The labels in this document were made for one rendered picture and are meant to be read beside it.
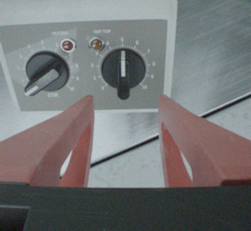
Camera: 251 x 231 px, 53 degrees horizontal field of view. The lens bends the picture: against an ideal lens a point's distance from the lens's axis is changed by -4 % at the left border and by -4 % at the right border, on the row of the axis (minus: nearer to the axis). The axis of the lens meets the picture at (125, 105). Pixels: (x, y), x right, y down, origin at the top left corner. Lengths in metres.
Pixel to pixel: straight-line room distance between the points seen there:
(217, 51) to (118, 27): 0.11
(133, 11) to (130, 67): 0.04
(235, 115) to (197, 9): 0.10
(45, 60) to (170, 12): 0.09
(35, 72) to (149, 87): 0.08
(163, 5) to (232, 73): 0.11
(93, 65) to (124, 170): 0.11
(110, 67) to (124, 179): 0.12
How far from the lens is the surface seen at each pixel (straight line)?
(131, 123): 0.24
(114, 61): 0.19
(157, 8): 0.18
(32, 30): 0.19
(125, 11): 0.18
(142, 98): 0.21
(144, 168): 0.25
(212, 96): 0.25
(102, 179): 0.26
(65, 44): 0.19
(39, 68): 0.20
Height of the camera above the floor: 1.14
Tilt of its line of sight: 85 degrees down
